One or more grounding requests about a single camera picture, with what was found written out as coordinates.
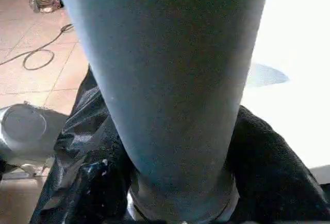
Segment white plastic table leg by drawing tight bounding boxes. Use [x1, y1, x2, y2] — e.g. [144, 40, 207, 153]
[53, 0, 273, 224]

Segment thin black floor cable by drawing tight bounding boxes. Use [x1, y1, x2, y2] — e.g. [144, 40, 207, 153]
[0, 23, 75, 72]

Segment black mat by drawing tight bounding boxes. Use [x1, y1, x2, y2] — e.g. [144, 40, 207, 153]
[29, 64, 330, 224]

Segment white plastic table top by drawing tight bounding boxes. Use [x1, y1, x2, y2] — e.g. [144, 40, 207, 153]
[241, 0, 330, 185]

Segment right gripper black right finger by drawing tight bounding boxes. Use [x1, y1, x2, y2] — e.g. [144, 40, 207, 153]
[223, 105, 330, 224]

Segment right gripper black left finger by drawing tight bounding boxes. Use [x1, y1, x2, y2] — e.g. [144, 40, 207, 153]
[29, 119, 137, 224]

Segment clear crumpled plastic bag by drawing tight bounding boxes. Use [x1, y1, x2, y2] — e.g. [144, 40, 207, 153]
[29, 0, 62, 13]

